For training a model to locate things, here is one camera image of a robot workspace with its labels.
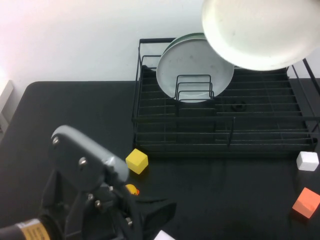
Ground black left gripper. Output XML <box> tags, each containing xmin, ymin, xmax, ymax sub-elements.
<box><xmin>67</xmin><ymin>183</ymin><xmax>177</xmax><ymax>240</ymax></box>

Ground white round plate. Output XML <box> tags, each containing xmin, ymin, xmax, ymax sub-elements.
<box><xmin>201</xmin><ymin>0</ymin><xmax>320</xmax><ymax>72</ymax></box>
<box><xmin>156</xmin><ymin>38</ymin><xmax>235</xmax><ymax>104</ymax></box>

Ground pale green round plate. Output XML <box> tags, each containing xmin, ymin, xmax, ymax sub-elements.
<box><xmin>169</xmin><ymin>32</ymin><xmax>208</xmax><ymax>47</ymax></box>

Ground yellow rubber duck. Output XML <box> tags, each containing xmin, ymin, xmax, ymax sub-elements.
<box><xmin>124</xmin><ymin>183</ymin><xmax>141</xmax><ymax>197</ymax></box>

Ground white paper piece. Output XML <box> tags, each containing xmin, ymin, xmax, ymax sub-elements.
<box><xmin>154</xmin><ymin>229</ymin><xmax>176</xmax><ymax>240</ymax></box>

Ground yellow cube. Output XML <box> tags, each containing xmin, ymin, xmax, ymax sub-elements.
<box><xmin>125</xmin><ymin>148</ymin><xmax>149</xmax><ymax>175</ymax></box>

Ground black table mat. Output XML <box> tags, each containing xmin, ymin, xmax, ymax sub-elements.
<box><xmin>0</xmin><ymin>77</ymin><xmax>320</xmax><ymax>240</ymax></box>

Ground orange cube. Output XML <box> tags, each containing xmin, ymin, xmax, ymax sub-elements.
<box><xmin>291</xmin><ymin>187</ymin><xmax>320</xmax><ymax>220</ymax></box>

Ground white foam cube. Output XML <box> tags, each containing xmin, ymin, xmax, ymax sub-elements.
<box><xmin>296</xmin><ymin>151</ymin><xmax>320</xmax><ymax>172</ymax></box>

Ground black wire dish rack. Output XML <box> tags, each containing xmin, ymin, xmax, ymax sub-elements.
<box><xmin>131</xmin><ymin>37</ymin><xmax>320</xmax><ymax>157</ymax></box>

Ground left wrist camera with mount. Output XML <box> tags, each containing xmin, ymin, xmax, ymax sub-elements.
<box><xmin>39</xmin><ymin>124</ymin><xmax>131</xmax><ymax>226</ymax></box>

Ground grey metal frame post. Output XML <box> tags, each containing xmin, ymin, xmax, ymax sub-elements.
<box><xmin>0</xmin><ymin>79</ymin><xmax>15</xmax><ymax>133</ymax></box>

